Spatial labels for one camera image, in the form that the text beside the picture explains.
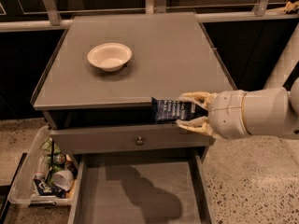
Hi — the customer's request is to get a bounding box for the closed top drawer with knob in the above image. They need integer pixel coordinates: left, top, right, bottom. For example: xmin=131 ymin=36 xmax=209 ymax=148
xmin=50 ymin=124 xmax=215 ymax=154

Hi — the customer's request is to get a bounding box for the green soda can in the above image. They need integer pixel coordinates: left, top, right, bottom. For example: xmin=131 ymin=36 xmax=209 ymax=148
xmin=45 ymin=154 xmax=65 ymax=165

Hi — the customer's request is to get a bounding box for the clear plastic bin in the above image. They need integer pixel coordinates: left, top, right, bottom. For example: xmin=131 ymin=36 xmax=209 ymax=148
xmin=8 ymin=126 xmax=76 ymax=206

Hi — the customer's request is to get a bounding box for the clear plastic bottle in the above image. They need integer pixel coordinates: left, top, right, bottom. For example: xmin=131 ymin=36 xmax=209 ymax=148
xmin=33 ymin=156 xmax=50 ymax=180

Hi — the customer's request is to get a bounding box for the dark blue snack bag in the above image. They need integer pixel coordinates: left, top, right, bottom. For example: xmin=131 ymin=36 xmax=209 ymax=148
xmin=34 ymin=179 xmax=65 ymax=198

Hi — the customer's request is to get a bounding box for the grey drawer cabinet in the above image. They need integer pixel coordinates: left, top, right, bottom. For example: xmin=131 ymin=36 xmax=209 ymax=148
xmin=30 ymin=12 xmax=239 ymax=224

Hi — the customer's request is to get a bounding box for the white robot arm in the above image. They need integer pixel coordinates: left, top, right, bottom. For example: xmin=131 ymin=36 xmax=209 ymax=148
xmin=177 ymin=21 xmax=299 ymax=139

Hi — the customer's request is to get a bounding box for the open middle drawer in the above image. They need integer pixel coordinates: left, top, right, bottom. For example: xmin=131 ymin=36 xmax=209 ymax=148
xmin=67 ymin=148 xmax=216 ymax=224

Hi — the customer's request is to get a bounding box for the metal railing frame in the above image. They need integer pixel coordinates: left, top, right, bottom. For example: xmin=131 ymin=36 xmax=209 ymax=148
xmin=0 ymin=0 xmax=298 ymax=33

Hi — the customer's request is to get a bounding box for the white paper cup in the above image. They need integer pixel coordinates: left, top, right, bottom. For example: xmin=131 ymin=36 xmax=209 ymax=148
xmin=52 ymin=170 xmax=74 ymax=191

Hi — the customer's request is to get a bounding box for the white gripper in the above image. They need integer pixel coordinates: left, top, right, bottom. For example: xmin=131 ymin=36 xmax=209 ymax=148
xmin=176 ymin=90 xmax=250 ymax=139

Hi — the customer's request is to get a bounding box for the green chip bag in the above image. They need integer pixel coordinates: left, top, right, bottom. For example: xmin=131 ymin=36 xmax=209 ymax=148
xmin=40 ymin=137 xmax=61 ymax=154

